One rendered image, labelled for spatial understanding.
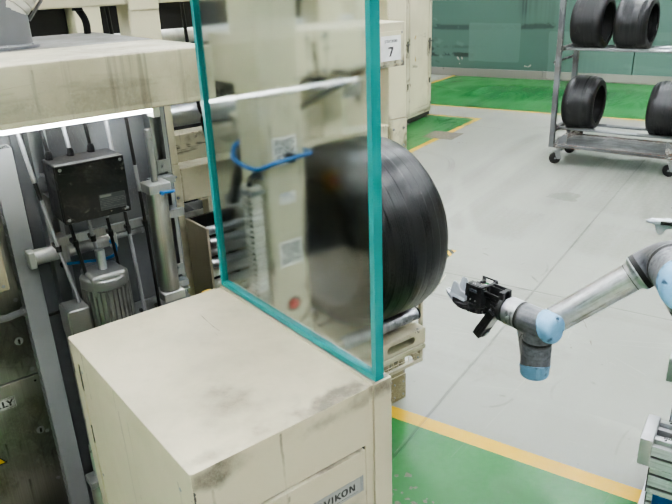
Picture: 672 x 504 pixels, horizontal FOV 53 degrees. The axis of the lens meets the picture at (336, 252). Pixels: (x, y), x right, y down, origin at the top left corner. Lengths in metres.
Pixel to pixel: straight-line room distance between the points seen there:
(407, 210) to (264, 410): 0.91
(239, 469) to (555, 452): 2.22
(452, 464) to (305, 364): 1.83
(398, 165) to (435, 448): 1.52
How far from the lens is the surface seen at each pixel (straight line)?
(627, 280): 1.87
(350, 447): 1.24
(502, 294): 1.80
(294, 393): 1.20
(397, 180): 1.93
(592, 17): 7.24
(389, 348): 2.20
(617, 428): 3.39
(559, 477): 3.05
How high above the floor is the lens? 1.93
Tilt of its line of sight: 22 degrees down
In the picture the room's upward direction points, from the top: 2 degrees counter-clockwise
